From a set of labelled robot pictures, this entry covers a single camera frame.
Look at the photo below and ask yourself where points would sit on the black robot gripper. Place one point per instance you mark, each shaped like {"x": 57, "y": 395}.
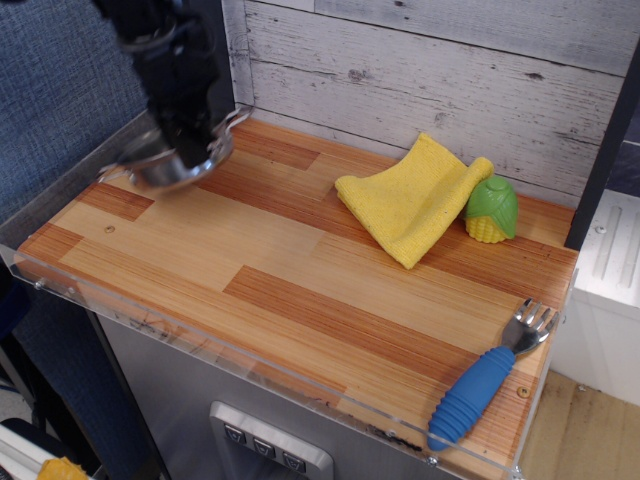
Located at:
{"x": 174, "y": 58}

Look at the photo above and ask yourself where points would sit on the stainless steel pan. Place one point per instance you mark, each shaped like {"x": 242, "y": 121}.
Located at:
{"x": 151, "y": 164}

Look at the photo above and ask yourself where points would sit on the yellow folded cloth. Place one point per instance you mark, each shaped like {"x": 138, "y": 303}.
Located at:
{"x": 409, "y": 206}

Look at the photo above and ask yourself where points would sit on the stainless steel cabinet front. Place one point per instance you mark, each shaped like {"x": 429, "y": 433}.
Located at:
{"x": 175, "y": 392}

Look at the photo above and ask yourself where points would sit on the grey control panel with buttons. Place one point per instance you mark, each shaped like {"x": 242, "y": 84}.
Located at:
{"x": 270, "y": 445}

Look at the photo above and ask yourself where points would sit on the toy corn cob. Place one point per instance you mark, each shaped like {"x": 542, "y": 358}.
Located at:
{"x": 492, "y": 211}

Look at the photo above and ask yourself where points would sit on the yellow object bottom left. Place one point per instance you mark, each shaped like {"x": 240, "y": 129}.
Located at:
{"x": 60, "y": 469}

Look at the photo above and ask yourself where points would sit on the clear acrylic front guard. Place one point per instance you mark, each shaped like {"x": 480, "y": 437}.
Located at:
{"x": 312, "y": 340}

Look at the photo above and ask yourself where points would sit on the white grooved side block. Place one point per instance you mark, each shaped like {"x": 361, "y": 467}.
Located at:
{"x": 598, "y": 342}

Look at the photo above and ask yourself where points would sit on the black vertical post left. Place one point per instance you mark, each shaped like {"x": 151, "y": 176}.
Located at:
{"x": 220, "y": 97}

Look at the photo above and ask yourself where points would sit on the black vertical post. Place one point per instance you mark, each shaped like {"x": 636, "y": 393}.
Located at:
{"x": 607, "y": 154}
{"x": 220, "y": 97}

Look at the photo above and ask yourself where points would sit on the blue handled metal fork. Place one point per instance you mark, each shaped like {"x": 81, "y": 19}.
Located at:
{"x": 465, "y": 402}

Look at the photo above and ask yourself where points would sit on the black vertical post right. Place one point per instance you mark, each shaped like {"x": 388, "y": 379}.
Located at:
{"x": 607, "y": 154}

